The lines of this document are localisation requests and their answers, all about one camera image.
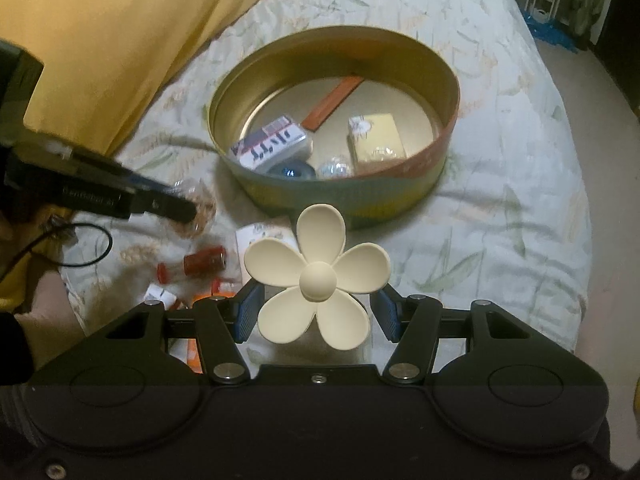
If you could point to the dark door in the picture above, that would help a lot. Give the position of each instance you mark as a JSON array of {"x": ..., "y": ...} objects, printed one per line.
[{"x": 622, "y": 20}]

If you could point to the orange tube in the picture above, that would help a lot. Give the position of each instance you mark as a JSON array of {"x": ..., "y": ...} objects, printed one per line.
[{"x": 192, "y": 350}]

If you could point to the round printed metal tin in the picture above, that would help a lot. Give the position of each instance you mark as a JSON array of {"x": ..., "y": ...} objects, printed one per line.
[{"x": 380, "y": 200}]

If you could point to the yellow tissue packet rabbit print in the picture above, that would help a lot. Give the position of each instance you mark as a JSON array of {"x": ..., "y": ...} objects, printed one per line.
[{"x": 377, "y": 135}]

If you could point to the blue crumpled sheet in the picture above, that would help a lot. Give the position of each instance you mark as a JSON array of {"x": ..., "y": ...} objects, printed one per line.
[{"x": 550, "y": 32}]

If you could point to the leaf printed bedspread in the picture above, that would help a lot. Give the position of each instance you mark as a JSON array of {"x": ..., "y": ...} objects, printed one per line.
[{"x": 500, "y": 135}]

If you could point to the dark round ball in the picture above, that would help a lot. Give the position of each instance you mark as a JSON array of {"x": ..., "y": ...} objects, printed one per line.
[{"x": 292, "y": 171}]

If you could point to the clear plastic bag of trinkets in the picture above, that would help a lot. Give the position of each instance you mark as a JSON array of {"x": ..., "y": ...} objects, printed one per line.
[{"x": 205, "y": 217}]

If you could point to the yellow blanket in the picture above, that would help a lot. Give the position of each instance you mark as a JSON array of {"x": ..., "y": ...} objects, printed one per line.
[{"x": 125, "y": 35}]

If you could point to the orange stick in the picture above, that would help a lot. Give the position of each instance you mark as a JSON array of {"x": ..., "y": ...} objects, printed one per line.
[{"x": 332, "y": 102}]

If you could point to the person's leg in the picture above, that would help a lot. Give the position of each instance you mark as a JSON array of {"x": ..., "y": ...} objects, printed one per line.
[{"x": 50, "y": 315}]

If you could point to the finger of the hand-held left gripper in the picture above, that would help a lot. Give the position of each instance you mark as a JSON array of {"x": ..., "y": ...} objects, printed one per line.
[
  {"x": 165, "y": 207},
  {"x": 145, "y": 182}
]

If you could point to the small clear plastic ball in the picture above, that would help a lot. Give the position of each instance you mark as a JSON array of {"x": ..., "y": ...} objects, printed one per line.
[{"x": 334, "y": 169}]

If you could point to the pink and white tissue packet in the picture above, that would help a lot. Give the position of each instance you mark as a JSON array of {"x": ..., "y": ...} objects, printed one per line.
[{"x": 265, "y": 234}]

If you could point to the green curtain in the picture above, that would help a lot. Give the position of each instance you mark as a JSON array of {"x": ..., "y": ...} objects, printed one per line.
[{"x": 587, "y": 0}]

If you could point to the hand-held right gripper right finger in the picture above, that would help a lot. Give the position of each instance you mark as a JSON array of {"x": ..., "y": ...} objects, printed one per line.
[{"x": 390, "y": 315}]

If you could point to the white printed card box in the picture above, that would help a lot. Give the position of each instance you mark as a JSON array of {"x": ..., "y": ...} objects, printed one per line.
[{"x": 272, "y": 147}]

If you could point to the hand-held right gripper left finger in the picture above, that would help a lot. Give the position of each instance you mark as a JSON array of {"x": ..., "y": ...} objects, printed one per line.
[{"x": 247, "y": 312}]

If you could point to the cream flower hair clip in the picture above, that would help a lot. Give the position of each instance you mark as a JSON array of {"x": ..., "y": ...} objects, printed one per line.
[{"x": 320, "y": 280}]

